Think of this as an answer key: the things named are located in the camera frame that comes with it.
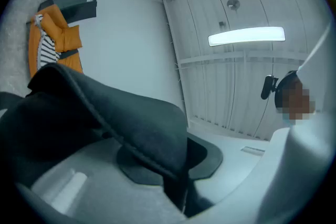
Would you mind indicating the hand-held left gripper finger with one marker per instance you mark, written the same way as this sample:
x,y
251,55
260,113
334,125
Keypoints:
x,y
105,191

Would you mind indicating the black garment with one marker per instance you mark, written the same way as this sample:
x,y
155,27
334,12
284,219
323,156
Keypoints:
x,y
131,118

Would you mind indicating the orange sofa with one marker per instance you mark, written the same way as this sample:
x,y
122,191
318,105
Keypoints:
x,y
32,55

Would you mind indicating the square orange cushion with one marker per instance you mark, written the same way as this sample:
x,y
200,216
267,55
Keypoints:
x,y
73,64
52,21

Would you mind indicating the ceiling vent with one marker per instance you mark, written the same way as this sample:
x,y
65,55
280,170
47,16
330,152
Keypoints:
x,y
252,150

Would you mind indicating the black white patterned throw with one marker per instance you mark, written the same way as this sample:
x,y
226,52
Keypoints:
x,y
47,49

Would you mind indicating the wide orange cushion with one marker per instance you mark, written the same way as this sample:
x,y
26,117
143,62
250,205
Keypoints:
x,y
72,38

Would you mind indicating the long ceiling lamp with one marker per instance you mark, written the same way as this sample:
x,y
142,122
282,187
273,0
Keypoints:
x,y
246,36

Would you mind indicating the person's head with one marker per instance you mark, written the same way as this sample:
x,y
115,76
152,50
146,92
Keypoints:
x,y
296,102

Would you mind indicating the round ceiling fixture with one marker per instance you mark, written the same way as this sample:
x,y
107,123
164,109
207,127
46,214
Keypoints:
x,y
233,4

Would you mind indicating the black head-mounted camera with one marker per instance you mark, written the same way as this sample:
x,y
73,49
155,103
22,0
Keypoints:
x,y
267,86

